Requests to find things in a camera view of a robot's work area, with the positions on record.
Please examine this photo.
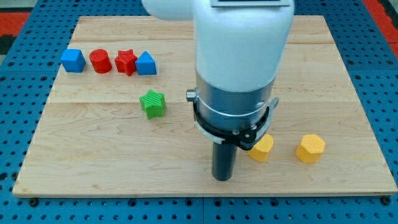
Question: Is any green star block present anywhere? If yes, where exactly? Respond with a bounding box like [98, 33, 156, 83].
[139, 90, 165, 119]

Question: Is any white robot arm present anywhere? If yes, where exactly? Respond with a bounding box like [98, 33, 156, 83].
[142, 0, 295, 131]

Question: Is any red star block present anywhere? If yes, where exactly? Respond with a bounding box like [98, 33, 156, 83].
[114, 49, 137, 77]

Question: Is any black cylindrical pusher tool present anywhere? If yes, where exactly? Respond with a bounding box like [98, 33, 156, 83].
[211, 142, 237, 181]

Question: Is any blue triangle block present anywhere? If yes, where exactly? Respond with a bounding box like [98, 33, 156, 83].
[135, 51, 157, 75]

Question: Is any yellow pentagon block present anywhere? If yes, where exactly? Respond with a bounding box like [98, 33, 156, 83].
[248, 134, 274, 162]

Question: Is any wooden board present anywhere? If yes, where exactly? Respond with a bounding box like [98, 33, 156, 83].
[13, 16, 397, 198]

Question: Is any red cylinder block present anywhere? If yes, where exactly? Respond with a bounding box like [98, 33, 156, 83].
[89, 49, 112, 73]

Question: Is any yellow hexagon block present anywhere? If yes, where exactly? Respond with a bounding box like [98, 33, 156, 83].
[295, 134, 326, 164]

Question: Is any blue cube block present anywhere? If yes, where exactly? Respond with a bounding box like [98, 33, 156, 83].
[60, 49, 86, 73]

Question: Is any black clamp ring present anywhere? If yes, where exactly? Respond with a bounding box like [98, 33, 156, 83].
[185, 89, 280, 151]

